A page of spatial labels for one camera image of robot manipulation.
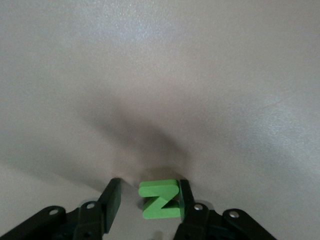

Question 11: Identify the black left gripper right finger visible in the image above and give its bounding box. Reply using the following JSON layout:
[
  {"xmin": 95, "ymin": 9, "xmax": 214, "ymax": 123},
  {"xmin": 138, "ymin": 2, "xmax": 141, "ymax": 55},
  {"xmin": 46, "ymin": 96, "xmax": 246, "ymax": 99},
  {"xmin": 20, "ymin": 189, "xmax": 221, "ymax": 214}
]
[{"xmin": 173, "ymin": 179, "xmax": 214, "ymax": 240}]

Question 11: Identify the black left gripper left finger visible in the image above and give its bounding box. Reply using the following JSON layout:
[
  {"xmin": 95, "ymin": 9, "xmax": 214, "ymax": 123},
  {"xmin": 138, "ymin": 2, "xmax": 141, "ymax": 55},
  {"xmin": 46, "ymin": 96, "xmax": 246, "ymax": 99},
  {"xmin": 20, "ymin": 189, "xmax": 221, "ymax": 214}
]
[{"xmin": 72, "ymin": 177, "xmax": 123, "ymax": 240}]

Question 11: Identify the green letter N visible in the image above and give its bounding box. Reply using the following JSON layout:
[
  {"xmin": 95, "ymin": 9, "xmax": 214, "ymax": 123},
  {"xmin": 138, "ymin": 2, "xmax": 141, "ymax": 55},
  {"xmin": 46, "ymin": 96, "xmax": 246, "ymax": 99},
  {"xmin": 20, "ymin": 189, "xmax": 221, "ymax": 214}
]
[{"xmin": 137, "ymin": 179, "xmax": 182, "ymax": 221}]

